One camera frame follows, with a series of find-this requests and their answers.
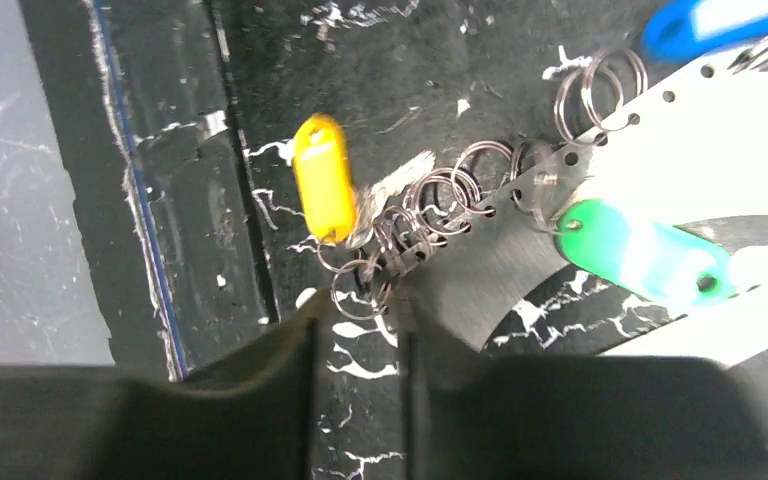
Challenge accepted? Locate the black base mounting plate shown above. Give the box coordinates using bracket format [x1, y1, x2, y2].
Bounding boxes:
[20, 1, 277, 381]

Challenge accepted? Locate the silver metal keyring plate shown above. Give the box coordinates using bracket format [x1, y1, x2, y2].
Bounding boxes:
[317, 23, 768, 369]

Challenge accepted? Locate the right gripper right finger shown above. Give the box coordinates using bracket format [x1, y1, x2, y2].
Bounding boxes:
[393, 291, 768, 480]

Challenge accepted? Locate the green key tag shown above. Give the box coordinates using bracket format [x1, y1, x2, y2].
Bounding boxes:
[556, 198, 737, 309]

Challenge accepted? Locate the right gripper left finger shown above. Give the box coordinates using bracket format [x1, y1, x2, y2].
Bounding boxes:
[0, 290, 334, 479]

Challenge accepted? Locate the blue key tag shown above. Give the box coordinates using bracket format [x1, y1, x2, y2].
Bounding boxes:
[641, 0, 768, 62]

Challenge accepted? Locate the yellow key tag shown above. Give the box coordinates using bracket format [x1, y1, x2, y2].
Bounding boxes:
[292, 114, 358, 244]

